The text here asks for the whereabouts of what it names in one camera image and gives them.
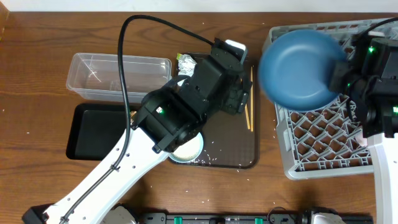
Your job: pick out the grey dishwasher rack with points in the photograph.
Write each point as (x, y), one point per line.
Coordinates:
(321, 143)

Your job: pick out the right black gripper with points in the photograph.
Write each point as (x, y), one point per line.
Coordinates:
(339, 68)

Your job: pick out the green foil snack wrapper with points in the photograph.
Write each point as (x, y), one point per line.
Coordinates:
(186, 64)

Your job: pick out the dark brown serving tray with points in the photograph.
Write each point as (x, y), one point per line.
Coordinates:
(227, 141)

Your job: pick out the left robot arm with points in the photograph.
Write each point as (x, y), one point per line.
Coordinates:
(168, 118)

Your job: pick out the pink and white cup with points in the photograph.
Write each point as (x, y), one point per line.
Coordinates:
(361, 140)

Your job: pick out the dark blue plate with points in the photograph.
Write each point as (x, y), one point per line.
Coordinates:
(296, 69)

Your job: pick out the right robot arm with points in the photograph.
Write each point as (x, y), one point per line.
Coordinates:
(370, 81)

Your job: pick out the light blue rice bowl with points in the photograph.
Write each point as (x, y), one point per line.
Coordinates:
(189, 151)

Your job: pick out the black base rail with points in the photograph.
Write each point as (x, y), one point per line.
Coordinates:
(162, 218)

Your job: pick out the black plastic bin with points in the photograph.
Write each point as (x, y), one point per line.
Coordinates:
(95, 130)

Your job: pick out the clear plastic bin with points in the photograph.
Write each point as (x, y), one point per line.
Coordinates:
(96, 76)

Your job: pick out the brown food scrap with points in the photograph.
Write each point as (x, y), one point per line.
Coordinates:
(132, 113)

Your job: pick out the crumpled white napkin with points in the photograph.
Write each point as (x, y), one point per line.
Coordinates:
(180, 83)

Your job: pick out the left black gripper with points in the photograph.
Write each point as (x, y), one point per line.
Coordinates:
(239, 94)

